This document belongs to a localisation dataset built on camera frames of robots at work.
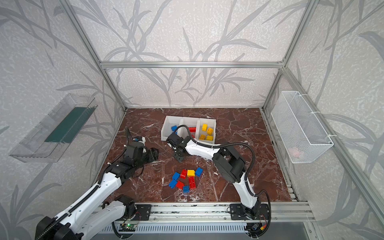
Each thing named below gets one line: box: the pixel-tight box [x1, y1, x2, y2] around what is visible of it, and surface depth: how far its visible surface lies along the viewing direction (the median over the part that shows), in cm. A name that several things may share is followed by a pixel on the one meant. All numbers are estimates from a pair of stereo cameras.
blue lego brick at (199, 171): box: [195, 167, 204, 177], surface depth 86 cm
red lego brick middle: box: [180, 168, 188, 179], surface depth 86 cm
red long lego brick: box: [188, 176, 196, 189], surface depth 84 cm
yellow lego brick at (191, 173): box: [187, 169, 196, 177], surface depth 86 cm
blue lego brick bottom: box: [183, 185, 190, 193], surface depth 82 cm
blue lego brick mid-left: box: [170, 171, 180, 184], surface depth 86 cm
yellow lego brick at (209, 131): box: [206, 127, 214, 136], surface depth 104 cm
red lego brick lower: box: [176, 180, 185, 190], surface depth 84 cm
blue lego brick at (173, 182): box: [168, 176, 179, 189], surface depth 86 cm
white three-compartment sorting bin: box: [160, 115, 216, 145], surface depth 107 cm
